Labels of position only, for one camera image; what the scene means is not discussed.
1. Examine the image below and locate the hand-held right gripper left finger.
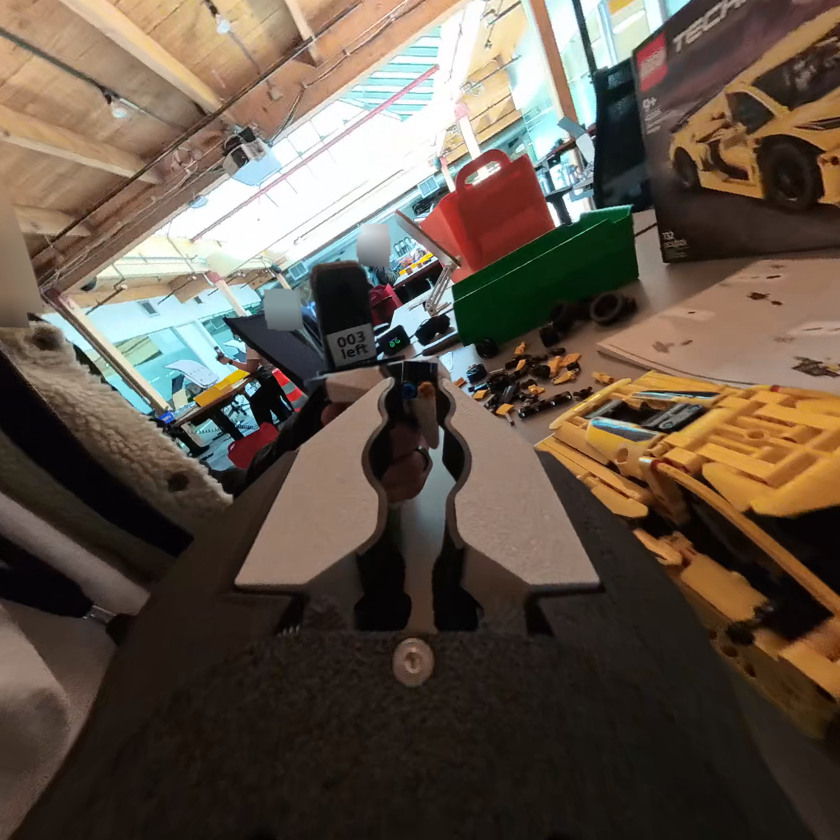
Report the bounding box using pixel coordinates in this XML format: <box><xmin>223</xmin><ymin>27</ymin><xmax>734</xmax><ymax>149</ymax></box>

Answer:
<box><xmin>234</xmin><ymin>377</ymin><xmax>396</xmax><ymax>610</ymax></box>

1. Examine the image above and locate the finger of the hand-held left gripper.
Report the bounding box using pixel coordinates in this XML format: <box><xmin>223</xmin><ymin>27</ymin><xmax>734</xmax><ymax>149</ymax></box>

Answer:
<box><xmin>325</xmin><ymin>366</ymin><xmax>388</xmax><ymax>404</ymax></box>

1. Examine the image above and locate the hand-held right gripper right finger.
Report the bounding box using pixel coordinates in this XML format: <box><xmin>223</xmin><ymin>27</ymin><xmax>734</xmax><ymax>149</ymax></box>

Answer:
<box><xmin>440</xmin><ymin>379</ymin><xmax>602</xmax><ymax>610</ymax></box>

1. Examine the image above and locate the person's left forearm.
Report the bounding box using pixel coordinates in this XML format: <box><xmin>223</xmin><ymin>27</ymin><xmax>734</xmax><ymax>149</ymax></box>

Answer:
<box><xmin>233</xmin><ymin>384</ymin><xmax>329</xmax><ymax>496</ymax></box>

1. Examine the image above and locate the grey desk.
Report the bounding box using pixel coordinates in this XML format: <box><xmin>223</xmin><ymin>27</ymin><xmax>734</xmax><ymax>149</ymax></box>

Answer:
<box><xmin>394</xmin><ymin>210</ymin><xmax>840</xmax><ymax>840</ymax></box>

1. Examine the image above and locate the person's left hand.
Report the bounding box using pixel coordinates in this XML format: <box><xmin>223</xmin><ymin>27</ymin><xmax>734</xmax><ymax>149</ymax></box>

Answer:
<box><xmin>379</xmin><ymin>416</ymin><xmax>434</xmax><ymax>506</ymax></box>

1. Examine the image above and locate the black flat panel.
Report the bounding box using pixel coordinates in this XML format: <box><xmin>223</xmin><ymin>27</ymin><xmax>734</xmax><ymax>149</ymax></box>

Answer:
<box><xmin>223</xmin><ymin>311</ymin><xmax>329</xmax><ymax>391</ymax></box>

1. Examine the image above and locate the wooden board document stand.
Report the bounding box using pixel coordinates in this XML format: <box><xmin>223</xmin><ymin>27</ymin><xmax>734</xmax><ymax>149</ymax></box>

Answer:
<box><xmin>394</xmin><ymin>210</ymin><xmax>460</xmax><ymax>312</ymax></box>

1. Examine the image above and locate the red chair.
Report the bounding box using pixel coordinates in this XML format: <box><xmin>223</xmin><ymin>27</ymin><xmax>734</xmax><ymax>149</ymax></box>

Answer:
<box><xmin>226</xmin><ymin>423</ymin><xmax>280</xmax><ymax>470</ymax></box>

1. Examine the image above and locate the pile of loose brick pieces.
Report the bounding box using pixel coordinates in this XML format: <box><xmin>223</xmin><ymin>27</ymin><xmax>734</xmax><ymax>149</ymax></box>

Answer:
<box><xmin>465</xmin><ymin>341</ymin><xmax>618</xmax><ymax>427</ymax></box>

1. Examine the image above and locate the grey ceiling mounted unit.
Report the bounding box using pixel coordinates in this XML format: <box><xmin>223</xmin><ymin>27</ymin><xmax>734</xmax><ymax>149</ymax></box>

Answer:
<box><xmin>222</xmin><ymin>128</ymin><xmax>283</xmax><ymax>188</ymax></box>

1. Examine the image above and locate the red tote bag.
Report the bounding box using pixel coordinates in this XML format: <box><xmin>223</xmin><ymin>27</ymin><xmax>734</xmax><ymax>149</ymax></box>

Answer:
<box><xmin>420</xmin><ymin>150</ymin><xmax>559</xmax><ymax>283</ymax></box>

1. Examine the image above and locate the green low storage bin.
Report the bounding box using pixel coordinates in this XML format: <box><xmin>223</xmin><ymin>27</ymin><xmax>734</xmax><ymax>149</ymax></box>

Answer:
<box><xmin>451</xmin><ymin>205</ymin><xmax>639</xmax><ymax>347</ymax></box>

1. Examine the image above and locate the yellow brick toy car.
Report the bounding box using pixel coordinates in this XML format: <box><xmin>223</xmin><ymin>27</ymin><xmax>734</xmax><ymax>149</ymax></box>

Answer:
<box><xmin>535</xmin><ymin>371</ymin><xmax>840</xmax><ymax>742</ymax></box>

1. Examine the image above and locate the open instruction booklet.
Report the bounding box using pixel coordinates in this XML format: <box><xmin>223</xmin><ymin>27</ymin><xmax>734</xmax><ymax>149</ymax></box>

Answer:
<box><xmin>597</xmin><ymin>252</ymin><xmax>840</xmax><ymax>388</ymax></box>

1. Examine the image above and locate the person's torso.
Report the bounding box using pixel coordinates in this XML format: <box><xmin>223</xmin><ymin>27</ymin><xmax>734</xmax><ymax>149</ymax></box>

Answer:
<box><xmin>0</xmin><ymin>322</ymin><xmax>234</xmax><ymax>840</ymax></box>

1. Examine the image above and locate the toy car box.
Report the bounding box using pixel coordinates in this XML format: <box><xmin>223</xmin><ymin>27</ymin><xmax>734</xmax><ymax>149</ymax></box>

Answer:
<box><xmin>631</xmin><ymin>0</ymin><xmax>840</xmax><ymax>265</ymax></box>

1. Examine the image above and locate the black badge reel with chain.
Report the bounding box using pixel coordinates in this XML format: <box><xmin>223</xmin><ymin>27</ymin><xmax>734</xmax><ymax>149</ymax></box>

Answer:
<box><xmin>0</xmin><ymin>535</ymin><xmax>119</xmax><ymax>624</ymax></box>

